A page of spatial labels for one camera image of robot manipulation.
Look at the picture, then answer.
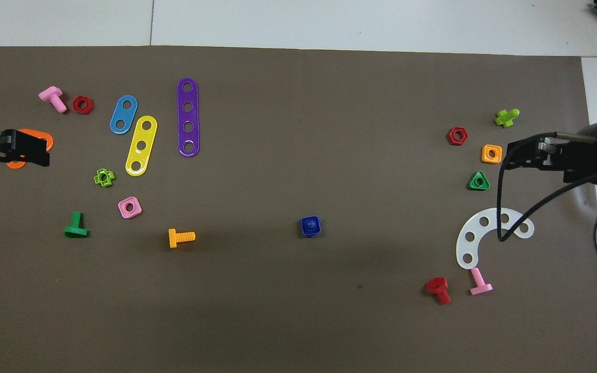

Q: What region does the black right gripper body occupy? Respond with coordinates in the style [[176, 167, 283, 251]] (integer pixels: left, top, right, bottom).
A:
[[555, 137, 597, 184]]

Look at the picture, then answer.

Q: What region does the blue square nut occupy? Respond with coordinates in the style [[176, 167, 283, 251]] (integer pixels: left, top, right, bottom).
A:
[[300, 216, 322, 238]]

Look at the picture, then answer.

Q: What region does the lime green cross screw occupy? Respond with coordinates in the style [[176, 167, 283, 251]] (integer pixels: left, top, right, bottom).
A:
[[494, 108, 520, 128]]

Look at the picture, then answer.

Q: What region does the green triangle nut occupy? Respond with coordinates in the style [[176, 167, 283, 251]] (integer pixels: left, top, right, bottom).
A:
[[467, 170, 491, 191]]

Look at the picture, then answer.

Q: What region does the pink plastic screw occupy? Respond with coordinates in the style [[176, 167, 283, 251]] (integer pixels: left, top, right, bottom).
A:
[[470, 267, 493, 296], [38, 86, 68, 113]]

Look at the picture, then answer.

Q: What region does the dark green plastic screw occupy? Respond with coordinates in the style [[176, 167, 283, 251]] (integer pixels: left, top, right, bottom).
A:
[[64, 211, 89, 239]]

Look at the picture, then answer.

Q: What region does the pink square nut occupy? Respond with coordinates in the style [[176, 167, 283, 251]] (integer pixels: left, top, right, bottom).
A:
[[118, 196, 143, 219]]

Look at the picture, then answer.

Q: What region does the red plastic screw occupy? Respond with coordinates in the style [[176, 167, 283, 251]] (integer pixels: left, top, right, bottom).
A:
[[426, 277, 452, 305]]

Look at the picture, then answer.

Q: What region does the orange plastic screw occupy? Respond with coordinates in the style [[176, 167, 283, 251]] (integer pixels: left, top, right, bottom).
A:
[[168, 228, 196, 249]]

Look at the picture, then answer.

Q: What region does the orange heart-shaped plate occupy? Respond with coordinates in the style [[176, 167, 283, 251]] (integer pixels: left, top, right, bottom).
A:
[[6, 128, 54, 170]]

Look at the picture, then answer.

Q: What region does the white curved perforated strip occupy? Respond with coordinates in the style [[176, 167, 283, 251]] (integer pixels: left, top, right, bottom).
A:
[[456, 207, 535, 270]]

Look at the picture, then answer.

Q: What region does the blue two-hole strip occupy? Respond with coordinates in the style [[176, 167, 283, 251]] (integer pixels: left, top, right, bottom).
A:
[[109, 95, 138, 135]]

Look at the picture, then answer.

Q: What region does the yellow three-hole strip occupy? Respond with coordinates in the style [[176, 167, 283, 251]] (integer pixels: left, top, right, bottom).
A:
[[125, 115, 158, 177]]

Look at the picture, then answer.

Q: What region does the purple four-hole strip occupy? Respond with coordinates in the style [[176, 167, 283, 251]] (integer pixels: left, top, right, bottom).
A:
[[177, 78, 201, 157]]

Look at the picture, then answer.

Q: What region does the brown table mat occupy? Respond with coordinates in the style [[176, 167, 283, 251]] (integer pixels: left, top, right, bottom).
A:
[[0, 46, 597, 373]]

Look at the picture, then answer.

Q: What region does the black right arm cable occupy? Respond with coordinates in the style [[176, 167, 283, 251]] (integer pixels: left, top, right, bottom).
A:
[[496, 132, 597, 242]]

